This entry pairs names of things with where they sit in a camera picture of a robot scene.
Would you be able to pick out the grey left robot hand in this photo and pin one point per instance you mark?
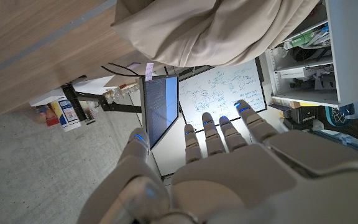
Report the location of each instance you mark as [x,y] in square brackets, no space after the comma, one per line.
[244,186]

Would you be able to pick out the beige coat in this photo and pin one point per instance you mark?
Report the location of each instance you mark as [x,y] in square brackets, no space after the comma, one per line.
[204,31]

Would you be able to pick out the computer monitor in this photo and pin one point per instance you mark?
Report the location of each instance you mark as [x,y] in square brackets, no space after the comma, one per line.
[160,109]

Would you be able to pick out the teal patterned bag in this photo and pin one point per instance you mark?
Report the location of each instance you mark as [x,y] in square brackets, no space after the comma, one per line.
[340,115]

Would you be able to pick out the white paper tag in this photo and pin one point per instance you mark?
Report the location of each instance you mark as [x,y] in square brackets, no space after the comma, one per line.
[149,71]

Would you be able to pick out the green box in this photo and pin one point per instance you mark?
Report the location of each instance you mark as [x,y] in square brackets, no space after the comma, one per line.
[303,38]

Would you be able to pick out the pink sticky note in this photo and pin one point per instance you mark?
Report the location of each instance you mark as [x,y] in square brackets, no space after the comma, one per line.
[133,65]

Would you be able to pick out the white shelf cabinet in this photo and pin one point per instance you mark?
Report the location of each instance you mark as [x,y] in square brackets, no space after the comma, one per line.
[353,46]

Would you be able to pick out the white wipes canister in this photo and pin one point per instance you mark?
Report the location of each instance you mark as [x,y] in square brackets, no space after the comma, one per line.
[67,115]

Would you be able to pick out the white rectangular box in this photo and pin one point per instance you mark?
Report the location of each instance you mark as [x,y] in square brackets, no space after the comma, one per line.
[47,96]

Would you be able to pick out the whiteboard with black frame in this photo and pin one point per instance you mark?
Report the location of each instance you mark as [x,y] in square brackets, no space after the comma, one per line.
[222,90]

